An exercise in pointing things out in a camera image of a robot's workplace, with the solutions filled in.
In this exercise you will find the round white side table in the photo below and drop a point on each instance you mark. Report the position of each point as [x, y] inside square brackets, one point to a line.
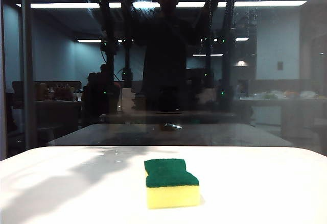
[49, 129]

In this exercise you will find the large glass pane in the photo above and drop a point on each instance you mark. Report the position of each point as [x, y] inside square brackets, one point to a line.
[276, 55]

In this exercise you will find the grey metal frame post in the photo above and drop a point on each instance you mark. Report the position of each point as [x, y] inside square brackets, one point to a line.
[27, 81]

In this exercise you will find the green and yellow sponge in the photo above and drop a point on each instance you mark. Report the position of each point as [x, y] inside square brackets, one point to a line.
[171, 190]

